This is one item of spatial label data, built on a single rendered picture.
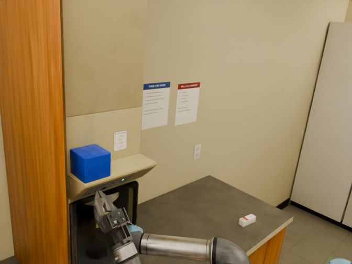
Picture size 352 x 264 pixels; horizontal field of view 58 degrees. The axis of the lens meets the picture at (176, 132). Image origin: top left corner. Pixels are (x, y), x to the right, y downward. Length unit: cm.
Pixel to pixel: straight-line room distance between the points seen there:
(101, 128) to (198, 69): 109
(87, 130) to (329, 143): 312
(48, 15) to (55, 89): 20
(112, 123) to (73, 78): 23
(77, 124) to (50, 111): 16
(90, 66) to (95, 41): 8
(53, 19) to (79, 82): 24
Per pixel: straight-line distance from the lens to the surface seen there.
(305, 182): 412
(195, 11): 204
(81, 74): 109
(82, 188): 110
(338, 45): 378
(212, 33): 218
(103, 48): 113
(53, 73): 95
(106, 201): 119
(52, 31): 94
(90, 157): 106
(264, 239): 193
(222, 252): 117
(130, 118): 124
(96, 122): 116
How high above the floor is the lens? 203
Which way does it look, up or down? 19 degrees down
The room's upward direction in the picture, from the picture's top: 5 degrees clockwise
